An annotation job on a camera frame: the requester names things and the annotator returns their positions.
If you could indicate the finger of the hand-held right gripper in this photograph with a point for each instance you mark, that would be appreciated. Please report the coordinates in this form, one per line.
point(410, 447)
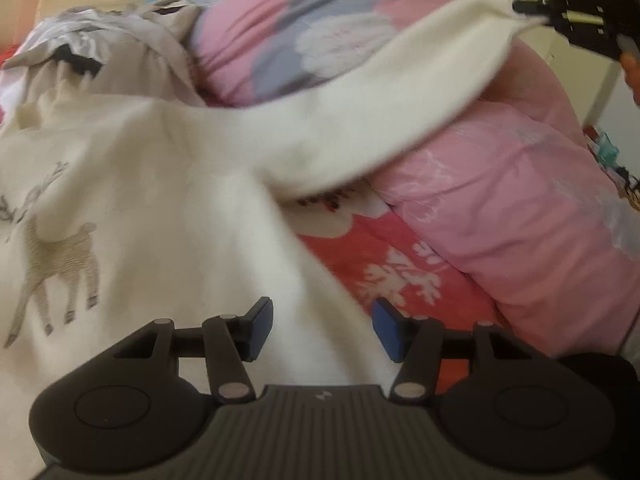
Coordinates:
point(532, 6)

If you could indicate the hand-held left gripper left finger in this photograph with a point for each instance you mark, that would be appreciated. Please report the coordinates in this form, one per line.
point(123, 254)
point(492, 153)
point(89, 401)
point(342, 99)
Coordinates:
point(262, 325)

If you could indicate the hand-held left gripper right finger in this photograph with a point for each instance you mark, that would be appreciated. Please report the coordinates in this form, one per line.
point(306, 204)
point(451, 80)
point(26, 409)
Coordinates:
point(387, 327)

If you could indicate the white deer print sweater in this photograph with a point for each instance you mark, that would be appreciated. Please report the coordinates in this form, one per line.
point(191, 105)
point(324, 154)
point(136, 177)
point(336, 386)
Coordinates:
point(175, 185)

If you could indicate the person's right hand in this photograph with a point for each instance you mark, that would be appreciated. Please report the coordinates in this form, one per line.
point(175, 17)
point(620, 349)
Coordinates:
point(632, 77)

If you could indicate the red floral blanket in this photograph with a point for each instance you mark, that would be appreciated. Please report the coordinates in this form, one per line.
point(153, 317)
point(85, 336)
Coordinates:
point(360, 250)

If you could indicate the teal object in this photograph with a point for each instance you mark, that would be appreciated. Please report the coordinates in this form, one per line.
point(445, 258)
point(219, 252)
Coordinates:
point(607, 149)

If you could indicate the pink floral quilt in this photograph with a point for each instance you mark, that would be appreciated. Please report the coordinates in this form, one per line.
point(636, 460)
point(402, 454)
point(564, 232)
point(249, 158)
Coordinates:
point(500, 200)

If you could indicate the beige printed cloth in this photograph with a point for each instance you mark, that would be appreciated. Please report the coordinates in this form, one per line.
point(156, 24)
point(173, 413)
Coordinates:
point(125, 45)

